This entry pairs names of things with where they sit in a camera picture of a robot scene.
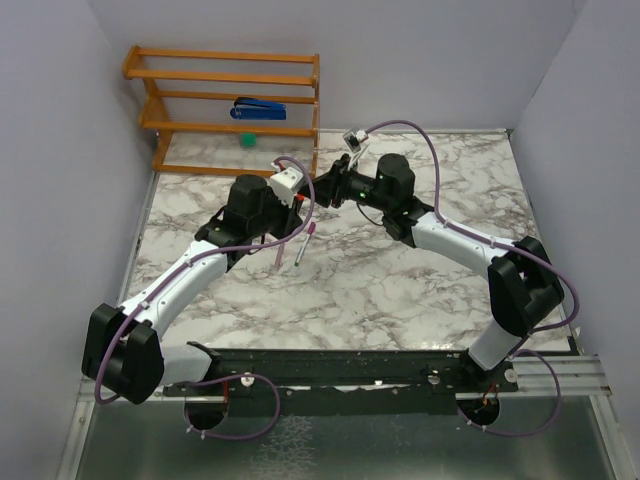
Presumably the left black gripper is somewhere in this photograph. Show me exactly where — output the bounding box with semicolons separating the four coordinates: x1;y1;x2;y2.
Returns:
247;185;301;239

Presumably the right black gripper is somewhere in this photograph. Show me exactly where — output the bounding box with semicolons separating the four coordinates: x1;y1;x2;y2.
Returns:
297;158;390;215

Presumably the pink highlighter pen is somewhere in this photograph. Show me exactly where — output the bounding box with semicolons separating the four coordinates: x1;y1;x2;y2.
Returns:
274;243;286;271

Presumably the white green-tipped pen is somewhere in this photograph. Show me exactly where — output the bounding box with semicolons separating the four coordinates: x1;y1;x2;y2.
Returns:
294;234;311;267

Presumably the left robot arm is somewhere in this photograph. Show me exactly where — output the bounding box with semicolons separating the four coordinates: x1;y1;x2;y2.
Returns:
81;167;306;404

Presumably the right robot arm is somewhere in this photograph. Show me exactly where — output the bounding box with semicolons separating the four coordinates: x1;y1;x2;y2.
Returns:
313;154;564;391

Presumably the green eraser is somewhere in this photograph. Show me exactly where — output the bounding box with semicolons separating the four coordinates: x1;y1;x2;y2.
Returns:
239;132;257;149

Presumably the blue stapler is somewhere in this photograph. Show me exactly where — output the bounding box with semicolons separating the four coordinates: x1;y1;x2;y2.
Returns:
230;97;287;121

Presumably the wooden shelf rack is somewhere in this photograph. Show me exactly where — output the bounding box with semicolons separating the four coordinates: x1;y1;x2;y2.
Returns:
122;45;320;177

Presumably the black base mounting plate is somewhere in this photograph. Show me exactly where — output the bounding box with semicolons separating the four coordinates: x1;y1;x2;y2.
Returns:
163;349;518;416

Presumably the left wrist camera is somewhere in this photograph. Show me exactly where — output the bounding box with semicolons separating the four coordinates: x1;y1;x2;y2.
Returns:
268;167;306;208

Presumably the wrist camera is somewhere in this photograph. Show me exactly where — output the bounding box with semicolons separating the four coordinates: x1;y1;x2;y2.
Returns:
268;167;306;208
343;129;368;170

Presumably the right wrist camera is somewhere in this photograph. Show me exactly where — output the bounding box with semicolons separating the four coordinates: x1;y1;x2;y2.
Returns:
343;129;368;170

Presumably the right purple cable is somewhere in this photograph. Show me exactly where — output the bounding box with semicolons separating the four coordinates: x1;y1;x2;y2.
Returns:
364;119;581;439

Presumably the aluminium frame rail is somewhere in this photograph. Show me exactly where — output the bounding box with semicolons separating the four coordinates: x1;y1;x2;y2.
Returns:
88;350;612;404

